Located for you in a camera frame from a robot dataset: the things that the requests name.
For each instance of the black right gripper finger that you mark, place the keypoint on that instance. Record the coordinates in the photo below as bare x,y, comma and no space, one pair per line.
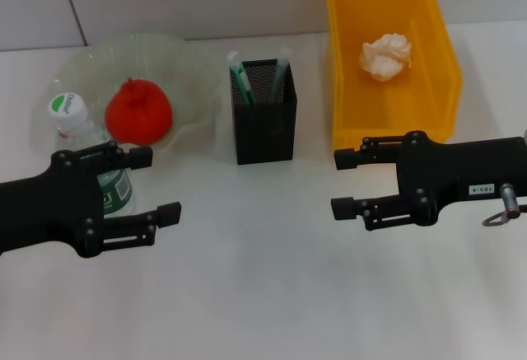
348,158
343,208

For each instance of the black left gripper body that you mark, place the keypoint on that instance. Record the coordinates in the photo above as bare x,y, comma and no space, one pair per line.
49,207

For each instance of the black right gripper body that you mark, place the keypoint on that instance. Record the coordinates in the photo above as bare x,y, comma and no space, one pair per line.
453,174

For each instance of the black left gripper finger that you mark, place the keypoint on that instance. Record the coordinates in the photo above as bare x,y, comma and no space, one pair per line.
140,157
169,213

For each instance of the orange fruit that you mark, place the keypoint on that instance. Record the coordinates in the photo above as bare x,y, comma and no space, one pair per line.
138,113

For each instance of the clear bottle with green label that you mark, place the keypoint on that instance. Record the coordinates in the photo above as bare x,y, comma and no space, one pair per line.
70,113

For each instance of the gray marker pen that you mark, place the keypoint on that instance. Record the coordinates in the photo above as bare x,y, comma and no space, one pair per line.
276,80

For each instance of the white paper ball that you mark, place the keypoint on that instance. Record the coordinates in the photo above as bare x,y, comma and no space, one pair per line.
387,55

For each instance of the green utility knife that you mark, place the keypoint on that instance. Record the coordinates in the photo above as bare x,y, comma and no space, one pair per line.
243,86

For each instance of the black mesh pen holder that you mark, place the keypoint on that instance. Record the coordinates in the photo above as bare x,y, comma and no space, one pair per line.
263,137

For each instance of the pale green glass fruit plate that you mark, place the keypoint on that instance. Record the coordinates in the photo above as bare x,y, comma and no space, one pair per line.
189,80

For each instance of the yellow plastic bin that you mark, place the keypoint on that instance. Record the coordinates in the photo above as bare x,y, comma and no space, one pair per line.
370,18

